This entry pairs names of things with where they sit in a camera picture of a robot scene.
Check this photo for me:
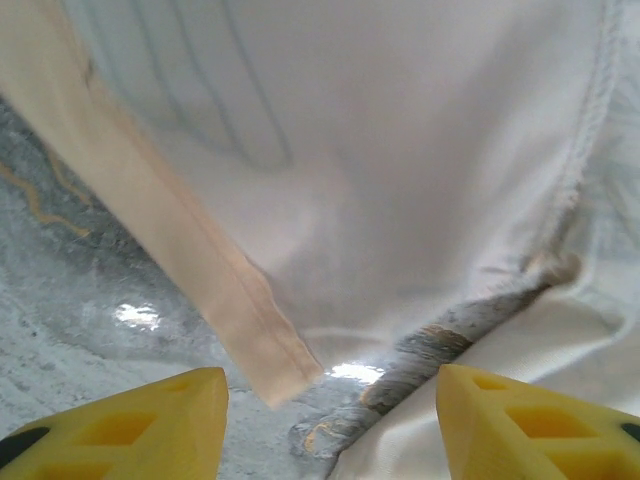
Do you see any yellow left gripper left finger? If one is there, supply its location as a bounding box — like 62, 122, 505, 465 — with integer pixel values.
0, 367, 230, 480

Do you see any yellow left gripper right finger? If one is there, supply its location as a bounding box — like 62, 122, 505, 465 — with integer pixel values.
435, 363, 640, 480

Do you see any peach printed t-shirt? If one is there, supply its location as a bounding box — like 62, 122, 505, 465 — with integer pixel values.
0, 0, 640, 480

